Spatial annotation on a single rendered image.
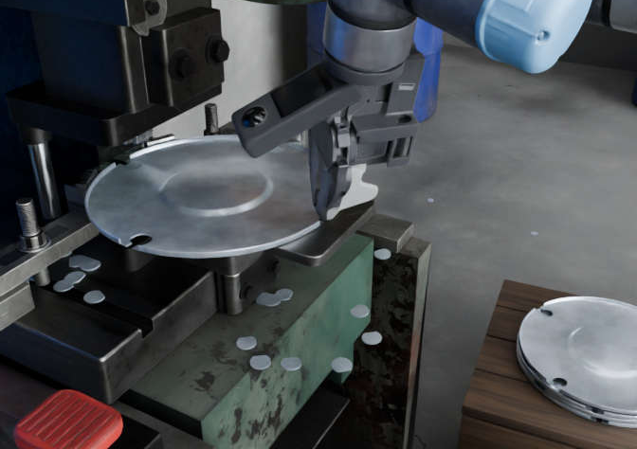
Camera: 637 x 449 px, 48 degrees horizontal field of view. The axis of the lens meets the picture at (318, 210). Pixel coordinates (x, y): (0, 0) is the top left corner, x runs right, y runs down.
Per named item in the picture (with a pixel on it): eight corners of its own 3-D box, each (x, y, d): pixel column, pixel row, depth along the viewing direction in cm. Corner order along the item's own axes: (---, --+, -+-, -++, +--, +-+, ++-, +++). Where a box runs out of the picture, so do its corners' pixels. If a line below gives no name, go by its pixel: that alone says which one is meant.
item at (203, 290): (327, 213, 105) (328, 176, 102) (109, 407, 71) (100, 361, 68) (168, 170, 118) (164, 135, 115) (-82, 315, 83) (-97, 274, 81)
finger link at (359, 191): (374, 231, 76) (389, 169, 69) (321, 241, 74) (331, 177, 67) (364, 210, 77) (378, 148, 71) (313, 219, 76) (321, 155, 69)
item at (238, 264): (374, 294, 86) (379, 196, 80) (318, 362, 76) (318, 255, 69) (209, 241, 97) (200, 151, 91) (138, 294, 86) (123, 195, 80)
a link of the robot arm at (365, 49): (344, 34, 55) (313, -21, 60) (336, 82, 58) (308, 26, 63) (432, 26, 57) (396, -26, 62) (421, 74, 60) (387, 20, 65)
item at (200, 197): (383, 170, 87) (384, 164, 86) (248, 291, 65) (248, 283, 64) (194, 125, 99) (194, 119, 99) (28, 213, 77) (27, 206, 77)
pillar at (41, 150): (65, 213, 87) (44, 104, 80) (51, 221, 85) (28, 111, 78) (53, 208, 87) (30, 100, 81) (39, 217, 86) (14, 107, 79)
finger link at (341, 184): (345, 217, 70) (357, 151, 64) (330, 220, 70) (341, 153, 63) (331, 184, 73) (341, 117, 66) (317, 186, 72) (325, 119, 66)
